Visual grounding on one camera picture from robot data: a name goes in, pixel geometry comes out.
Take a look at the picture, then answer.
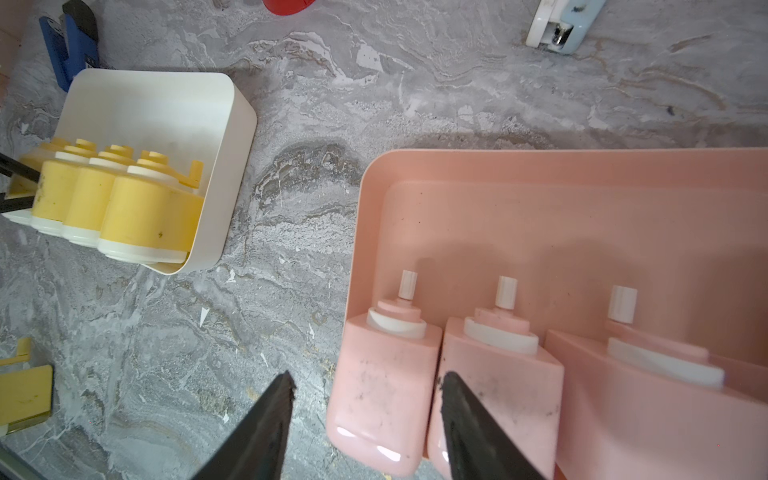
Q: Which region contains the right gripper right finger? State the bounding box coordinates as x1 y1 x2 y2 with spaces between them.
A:
441 371 543 480

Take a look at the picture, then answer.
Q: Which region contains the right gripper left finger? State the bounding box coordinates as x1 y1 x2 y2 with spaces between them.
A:
193 371 296 480

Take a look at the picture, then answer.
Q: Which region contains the pink pencil sharpener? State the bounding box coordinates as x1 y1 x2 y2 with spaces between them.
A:
544 285 767 479
438 276 564 479
326 270 443 477

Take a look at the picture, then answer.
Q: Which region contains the white storage tray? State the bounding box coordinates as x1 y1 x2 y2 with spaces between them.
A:
0 68 259 277

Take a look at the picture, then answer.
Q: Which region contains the pink storage tray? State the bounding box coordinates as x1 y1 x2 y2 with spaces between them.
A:
344 148 768 480

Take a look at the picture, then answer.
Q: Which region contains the red pen cup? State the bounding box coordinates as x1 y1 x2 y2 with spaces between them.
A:
263 0 315 16

